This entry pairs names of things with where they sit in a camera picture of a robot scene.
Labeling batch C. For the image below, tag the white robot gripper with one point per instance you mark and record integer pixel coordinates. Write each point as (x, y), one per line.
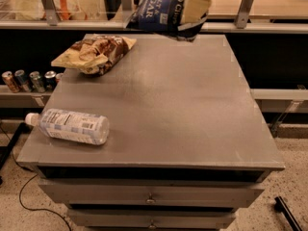
(194, 4)

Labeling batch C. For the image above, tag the blue kettle chip bag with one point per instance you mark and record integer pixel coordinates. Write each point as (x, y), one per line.
(163, 17)

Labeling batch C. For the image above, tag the brown chip bag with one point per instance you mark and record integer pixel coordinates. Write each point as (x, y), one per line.
(96, 54)

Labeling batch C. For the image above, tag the white orange plastic bag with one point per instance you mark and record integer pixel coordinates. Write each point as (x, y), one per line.
(33, 10)

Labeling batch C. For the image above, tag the grey drawer cabinet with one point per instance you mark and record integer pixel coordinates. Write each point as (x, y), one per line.
(181, 114)

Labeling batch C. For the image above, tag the red soda can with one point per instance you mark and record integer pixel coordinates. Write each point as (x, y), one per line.
(59, 77)

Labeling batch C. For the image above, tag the dark blue soda can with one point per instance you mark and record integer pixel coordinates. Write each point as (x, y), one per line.
(50, 79)

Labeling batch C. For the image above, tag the clear plastic water bottle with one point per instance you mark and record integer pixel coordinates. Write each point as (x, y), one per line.
(71, 126)

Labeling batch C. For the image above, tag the green soda can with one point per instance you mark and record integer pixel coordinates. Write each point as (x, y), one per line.
(37, 81)

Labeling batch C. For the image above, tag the blue grey soda can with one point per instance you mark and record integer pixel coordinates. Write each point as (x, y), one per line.
(23, 80)

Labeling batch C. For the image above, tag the orange soda can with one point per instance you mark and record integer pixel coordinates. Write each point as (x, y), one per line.
(9, 80)

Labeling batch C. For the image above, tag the black bar on floor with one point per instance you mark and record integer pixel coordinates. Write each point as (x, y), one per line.
(280, 206)

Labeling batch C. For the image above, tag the upper grey drawer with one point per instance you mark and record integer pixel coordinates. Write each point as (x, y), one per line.
(82, 191)

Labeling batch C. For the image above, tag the grey drawer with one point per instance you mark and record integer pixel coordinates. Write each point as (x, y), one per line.
(151, 219)
(82, 191)

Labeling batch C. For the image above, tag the lower grey drawer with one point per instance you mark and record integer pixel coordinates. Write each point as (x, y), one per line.
(151, 219)

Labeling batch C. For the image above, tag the black stand leg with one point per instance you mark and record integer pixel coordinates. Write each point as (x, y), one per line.
(6, 151)

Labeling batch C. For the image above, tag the right metal shelf bracket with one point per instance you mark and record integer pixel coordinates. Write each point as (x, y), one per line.
(243, 14)

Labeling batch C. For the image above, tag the metal shelf bracket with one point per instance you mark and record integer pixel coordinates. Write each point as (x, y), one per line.
(243, 14)
(126, 6)
(50, 12)

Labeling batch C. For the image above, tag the middle metal shelf bracket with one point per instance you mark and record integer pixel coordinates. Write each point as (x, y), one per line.
(126, 6)

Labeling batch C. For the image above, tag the left metal shelf bracket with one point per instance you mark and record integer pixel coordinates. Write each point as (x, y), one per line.
(50, 12)

